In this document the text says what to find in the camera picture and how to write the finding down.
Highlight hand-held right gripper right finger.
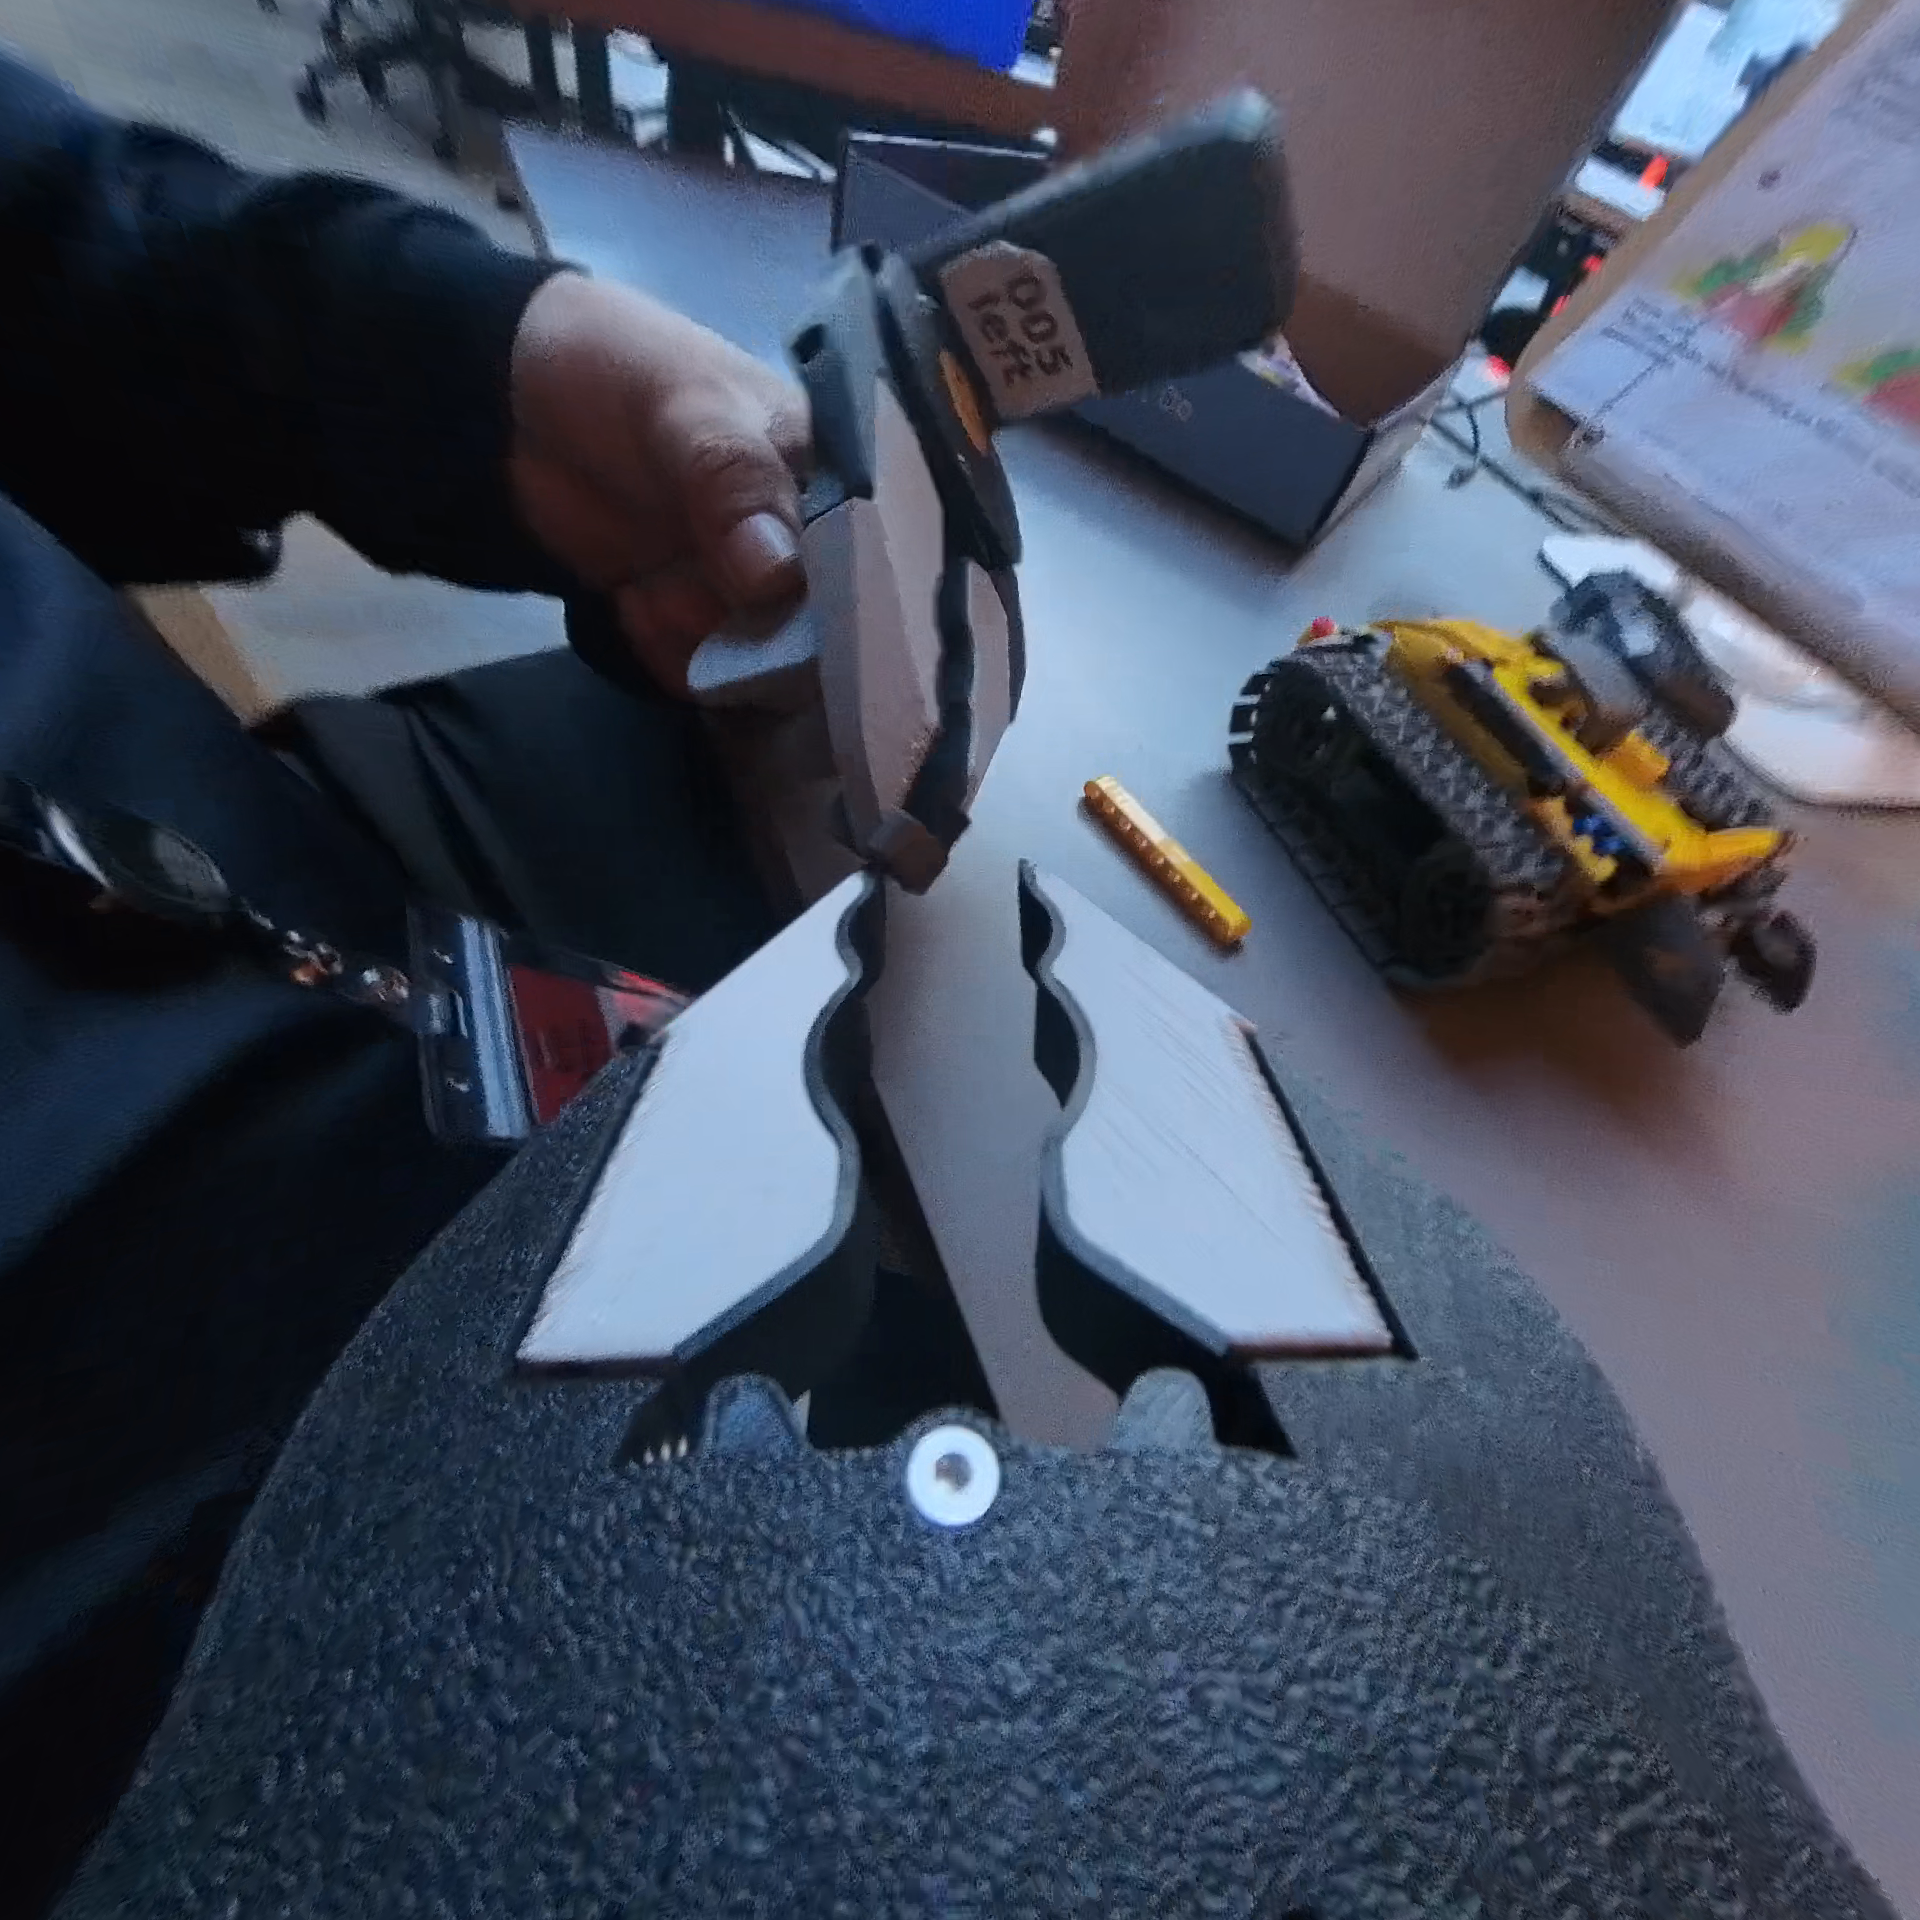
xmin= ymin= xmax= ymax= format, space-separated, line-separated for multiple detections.
xmin=1018 ymin=860 xmax=1414 ymax=1367

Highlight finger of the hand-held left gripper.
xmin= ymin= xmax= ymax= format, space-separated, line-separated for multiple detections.
xmin=810 ymin=382 xmax=954 ymax=864
xmin=866 ymin=556 xmax=1030 ymax=895

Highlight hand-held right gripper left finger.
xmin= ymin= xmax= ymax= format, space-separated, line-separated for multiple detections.
xmin=515 ymin=870 xmax=886 ymax=1373

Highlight yellow brick beam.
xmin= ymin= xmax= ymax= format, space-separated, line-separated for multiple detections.
xmin=1083 ymin=774 xmax=1252 ymax=950

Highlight yellow brick tracked vehicle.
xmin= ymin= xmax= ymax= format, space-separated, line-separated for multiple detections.
xmin=1228 ymin=576 xmax=1819 ymax=1047

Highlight person's left forearm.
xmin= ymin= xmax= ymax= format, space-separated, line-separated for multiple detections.
xmin=0 ymin=52 xmax=578 ymax=594

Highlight grey desk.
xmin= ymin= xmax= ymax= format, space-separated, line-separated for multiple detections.
xmin=134 ymin=119 xmax=1920 ymax=1907

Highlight person's left hand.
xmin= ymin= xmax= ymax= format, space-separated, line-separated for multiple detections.
xmin=507 ymin=269 xmax=819 ymax=699

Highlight dark blue cardboard box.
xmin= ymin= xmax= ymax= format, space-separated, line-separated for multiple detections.
xmin=833 ymin=127 xmax=1420 ymax=549

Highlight brown cardboard box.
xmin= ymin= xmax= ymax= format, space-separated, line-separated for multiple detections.
xmin=1050 ymin=0 xmax=1673 ymax=434

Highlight person's dark clothing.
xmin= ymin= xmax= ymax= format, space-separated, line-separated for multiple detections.
xmin=0 ymin=496 xmax=902 ymax=1920

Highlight printed instruction sheet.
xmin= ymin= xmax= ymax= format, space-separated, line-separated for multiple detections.
xmin=1529 ymin=0 xmax=1920 ymax=600

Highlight wooden document board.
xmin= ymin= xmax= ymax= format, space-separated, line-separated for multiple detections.
xmin=1505 ymin=0 xmax=1920 ymax=699

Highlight black office chair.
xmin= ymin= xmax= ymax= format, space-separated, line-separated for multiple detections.
xmin=292 ymin=0 xmax=506 ymax=160

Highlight white stand base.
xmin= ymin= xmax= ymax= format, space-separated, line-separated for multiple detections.
xmin=1536 ymin=533 xmax=1920 ymax=811

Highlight lanyard badge holder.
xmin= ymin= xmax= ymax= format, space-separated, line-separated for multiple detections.
xmin=0 ymin=772 xmax=696 ymax=1155

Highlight black cables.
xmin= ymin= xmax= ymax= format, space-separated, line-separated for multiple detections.
xmin=1418 ymin=397 xmax=1584 ymax=534

